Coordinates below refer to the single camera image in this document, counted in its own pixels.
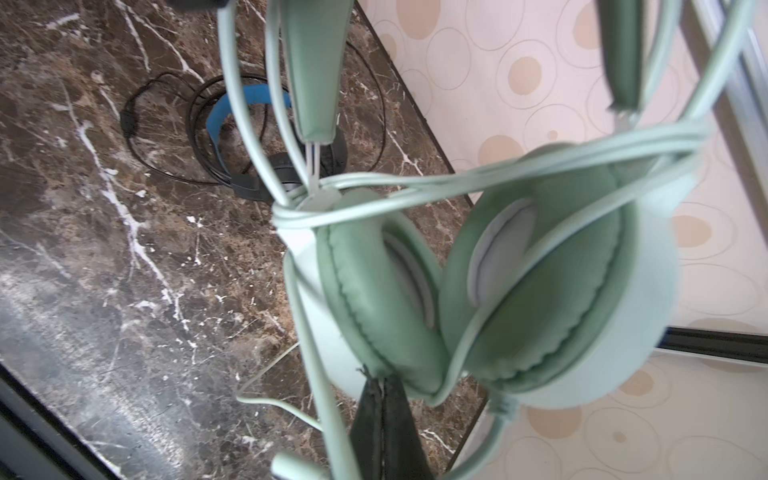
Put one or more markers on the mint green headphones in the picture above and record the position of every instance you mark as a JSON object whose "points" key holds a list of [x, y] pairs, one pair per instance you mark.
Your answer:
{"points": [[549, 278]]}

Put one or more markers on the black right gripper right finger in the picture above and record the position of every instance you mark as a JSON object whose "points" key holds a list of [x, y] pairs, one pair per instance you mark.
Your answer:
{"points": [[403, 456]]}

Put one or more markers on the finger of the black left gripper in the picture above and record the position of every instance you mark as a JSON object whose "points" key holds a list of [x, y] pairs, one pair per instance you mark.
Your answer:
{"points": [[198, 6]]}

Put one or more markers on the black right corner post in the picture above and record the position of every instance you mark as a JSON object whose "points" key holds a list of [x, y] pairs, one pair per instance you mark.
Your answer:
{"points": [[719, 345]]}

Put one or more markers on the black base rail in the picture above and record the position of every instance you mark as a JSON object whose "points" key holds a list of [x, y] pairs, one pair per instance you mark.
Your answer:
{"points": [[35, 444]]}

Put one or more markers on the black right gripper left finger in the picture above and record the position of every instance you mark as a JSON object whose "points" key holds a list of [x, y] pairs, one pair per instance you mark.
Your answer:
{"points": [[366, 432]]}

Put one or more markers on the aluminium frame rail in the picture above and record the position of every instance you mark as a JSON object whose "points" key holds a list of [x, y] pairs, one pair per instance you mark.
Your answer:
{"points": [[737, 111]]}

